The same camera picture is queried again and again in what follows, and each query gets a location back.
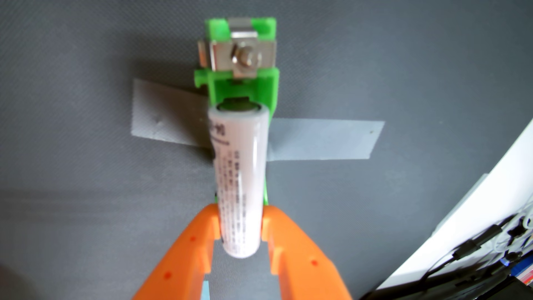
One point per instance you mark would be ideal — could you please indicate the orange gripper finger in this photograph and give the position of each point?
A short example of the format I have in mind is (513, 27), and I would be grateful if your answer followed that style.
(183, 266)
(304, 271)

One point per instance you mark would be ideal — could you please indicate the white cylindrical battery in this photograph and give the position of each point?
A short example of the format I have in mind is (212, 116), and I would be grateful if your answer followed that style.
(241, 175)

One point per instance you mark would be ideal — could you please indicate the green battery holder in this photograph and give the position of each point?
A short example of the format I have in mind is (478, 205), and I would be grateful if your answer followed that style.
(227, 87)

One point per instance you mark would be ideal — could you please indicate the blue tape piece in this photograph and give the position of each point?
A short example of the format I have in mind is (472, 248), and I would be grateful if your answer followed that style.
(205, 291)

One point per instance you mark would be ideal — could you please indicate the dark grey mat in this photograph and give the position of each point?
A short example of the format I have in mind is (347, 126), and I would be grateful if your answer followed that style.
(83, 187)

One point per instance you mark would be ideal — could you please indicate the translucent grey tape strip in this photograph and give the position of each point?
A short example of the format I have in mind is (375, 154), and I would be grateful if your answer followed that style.
(324, 139)

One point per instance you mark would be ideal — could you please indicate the black Dell laptop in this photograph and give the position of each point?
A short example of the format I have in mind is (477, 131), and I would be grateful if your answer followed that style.
(499, 292)

